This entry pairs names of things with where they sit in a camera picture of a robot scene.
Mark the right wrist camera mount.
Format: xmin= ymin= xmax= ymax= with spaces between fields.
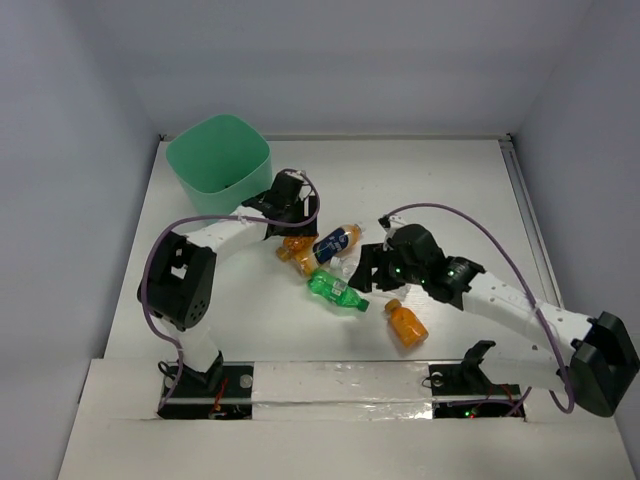
xmin=378 ymin=215 xmax=406 ymax=240

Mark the green plastic bottle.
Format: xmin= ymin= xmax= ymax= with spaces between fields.
xmin=307 ymin=269 xmax=369 ymax=312

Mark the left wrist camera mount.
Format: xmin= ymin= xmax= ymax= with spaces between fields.
xmin=283 ymin=168 xmax=308 ymax=185

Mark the blue label yellow bottle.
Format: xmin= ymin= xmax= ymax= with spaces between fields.
xmin=293 ymin=223 xmax=364 ymax=277

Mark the large clear water bottle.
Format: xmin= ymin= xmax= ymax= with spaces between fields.
xmin=329 ymin=256 xmax=410 ymax=301

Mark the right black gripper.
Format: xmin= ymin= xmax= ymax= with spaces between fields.
xmin=346 ymin=242 xmax=426 ymax=292

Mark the green plastic bin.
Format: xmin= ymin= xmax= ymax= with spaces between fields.
xmin=166 ymin=114 xmax=273 ymax=215

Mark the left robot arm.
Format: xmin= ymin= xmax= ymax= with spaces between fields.
xmin=137 ymin=168 xmax=320 ymax=395

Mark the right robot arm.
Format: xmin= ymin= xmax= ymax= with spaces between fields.
xmin=349 ymin=224 xmax=639 ymax=417

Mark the short orange bottle yellow cap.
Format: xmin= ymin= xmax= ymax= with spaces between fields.
xmin=276 ymin=235 xmax=317 ymax=262

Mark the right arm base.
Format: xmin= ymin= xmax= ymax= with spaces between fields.
xmin=421 ymin=340 xmax=525 ymax=420

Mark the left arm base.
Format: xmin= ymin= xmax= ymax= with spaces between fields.
xmin=157 ymin=362 xmax=254 ymax=420

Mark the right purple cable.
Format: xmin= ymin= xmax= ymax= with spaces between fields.
xmin=382 ymin=202 xmax=576 ymax=415

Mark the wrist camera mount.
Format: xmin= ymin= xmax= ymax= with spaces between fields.
xmin=283 ymin=168 xmax=308 ymax=185
xmin=378 ymin=215 xmax=406 ymax=240

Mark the small orange juice bottle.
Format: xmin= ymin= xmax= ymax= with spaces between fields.
xmin=384 ymin=299 xmax=429 ymax=349

